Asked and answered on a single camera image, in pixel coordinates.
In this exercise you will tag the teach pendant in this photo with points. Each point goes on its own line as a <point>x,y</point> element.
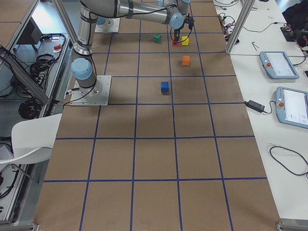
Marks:
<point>278,65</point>
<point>292,106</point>

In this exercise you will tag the lower teach pendant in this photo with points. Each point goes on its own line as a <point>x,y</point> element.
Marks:
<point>292,106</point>

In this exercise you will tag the aluminium frame post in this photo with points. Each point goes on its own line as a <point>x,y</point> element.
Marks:
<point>244,13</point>

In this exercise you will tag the yellow wooden block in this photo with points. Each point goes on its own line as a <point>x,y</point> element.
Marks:
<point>184,40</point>

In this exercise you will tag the white chair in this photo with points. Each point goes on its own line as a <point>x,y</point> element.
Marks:
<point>33,140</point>

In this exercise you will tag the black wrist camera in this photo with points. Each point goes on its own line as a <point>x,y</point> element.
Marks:
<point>190,22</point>

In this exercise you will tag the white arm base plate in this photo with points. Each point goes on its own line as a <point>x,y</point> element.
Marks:
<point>106,25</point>
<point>92,97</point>

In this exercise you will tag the red wooden block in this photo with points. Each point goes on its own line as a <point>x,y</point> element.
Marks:
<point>175,44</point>

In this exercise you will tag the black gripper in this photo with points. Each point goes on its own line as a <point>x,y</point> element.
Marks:
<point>176,32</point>

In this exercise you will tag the blue wooden block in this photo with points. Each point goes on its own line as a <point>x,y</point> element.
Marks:
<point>164,87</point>

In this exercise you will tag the green wooden block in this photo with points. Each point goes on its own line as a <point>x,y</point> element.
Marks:
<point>157,38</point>

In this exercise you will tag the orange wooden block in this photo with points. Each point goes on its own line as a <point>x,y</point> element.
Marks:
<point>186,60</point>

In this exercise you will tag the black power adapter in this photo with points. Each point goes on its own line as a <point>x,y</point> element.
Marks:
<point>255,106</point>

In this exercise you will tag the upper teach pendant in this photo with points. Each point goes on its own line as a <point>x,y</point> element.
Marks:
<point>278,65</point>

